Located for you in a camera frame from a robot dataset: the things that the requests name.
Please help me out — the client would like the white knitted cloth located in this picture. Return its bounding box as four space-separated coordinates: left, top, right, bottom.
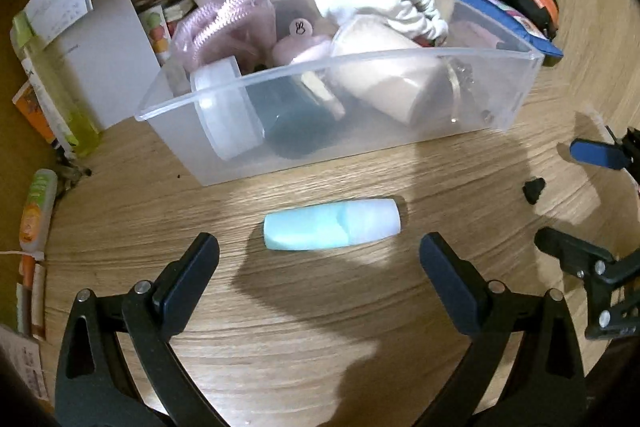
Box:
312 0 451 44

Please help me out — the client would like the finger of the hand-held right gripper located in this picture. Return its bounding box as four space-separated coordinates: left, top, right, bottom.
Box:
557 124 640 188
534 227 640 340

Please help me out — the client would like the orange printed packet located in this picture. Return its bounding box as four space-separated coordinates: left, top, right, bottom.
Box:
12 82 57 145

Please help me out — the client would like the yellow green bottle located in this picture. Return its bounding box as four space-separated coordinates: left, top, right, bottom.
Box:
12 14 101 158

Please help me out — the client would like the clear plastic storage bin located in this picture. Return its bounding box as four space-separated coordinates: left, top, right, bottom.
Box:
135 0 546 188

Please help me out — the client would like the light blue tube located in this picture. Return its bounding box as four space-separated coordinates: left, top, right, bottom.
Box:
263 198 402 252

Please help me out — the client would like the pink mesh pouch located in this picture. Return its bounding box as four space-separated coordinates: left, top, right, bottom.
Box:
170 0 281 72

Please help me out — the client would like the blue patchwork pouch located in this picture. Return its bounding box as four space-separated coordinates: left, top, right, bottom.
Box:
457 0 565 60

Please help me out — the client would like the small black object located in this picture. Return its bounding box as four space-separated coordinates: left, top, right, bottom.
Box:
522 177 546 206

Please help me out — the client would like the wooden desktop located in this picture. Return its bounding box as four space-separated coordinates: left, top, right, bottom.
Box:
40 0 640 427

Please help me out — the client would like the small metal trinket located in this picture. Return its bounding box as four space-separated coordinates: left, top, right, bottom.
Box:
52 149 94 198

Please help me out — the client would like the pink round jar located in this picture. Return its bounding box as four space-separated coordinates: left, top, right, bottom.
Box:
272 17 333 66

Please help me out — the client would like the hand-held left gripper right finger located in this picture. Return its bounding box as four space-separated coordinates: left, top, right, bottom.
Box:
415 232 587 427

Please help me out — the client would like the cream cloth roll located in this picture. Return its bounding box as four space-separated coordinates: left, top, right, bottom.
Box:
325 17 454 126

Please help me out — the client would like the printed paper sheet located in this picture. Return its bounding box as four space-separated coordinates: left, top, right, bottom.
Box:
0 324 53 403

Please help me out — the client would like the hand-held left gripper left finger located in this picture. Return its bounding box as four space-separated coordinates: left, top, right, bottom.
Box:
54 232 229 427

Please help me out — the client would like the green and orange tube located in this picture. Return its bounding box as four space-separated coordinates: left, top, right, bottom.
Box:
19 169 59 261

